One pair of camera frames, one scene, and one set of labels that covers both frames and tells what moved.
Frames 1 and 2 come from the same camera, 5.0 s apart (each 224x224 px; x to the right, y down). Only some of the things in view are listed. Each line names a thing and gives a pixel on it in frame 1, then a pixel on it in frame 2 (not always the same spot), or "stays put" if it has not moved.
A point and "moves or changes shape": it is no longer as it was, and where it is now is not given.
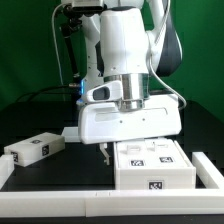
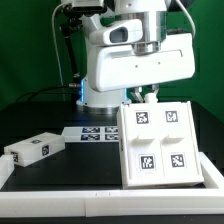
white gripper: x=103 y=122 -> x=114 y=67
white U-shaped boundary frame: x=113 y=203 stays put
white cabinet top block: x=35 y=149 stays put
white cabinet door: x=164 y=153 -> x=179 y=146
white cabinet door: x=131 y=154 moves or changes shape
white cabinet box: x=153 y=165 moves or changes shape
